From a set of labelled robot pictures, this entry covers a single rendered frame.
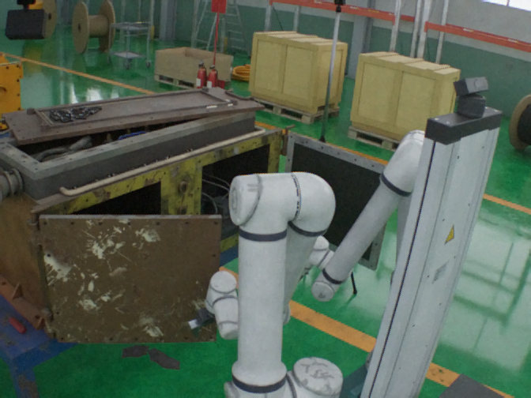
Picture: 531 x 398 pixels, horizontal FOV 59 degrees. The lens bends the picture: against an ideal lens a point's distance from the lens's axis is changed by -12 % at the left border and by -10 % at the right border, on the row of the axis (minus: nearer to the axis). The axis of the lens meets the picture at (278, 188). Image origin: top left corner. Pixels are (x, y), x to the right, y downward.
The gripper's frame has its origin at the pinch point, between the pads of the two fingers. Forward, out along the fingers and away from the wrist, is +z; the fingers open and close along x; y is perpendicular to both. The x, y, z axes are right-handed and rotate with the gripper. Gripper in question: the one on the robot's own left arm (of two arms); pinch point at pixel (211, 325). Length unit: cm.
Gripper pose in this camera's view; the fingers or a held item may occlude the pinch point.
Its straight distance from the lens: 200.2
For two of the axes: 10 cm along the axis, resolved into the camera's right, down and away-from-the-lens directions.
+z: -2.4, 6.6, 7.1
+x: -8.2, 2.6, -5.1
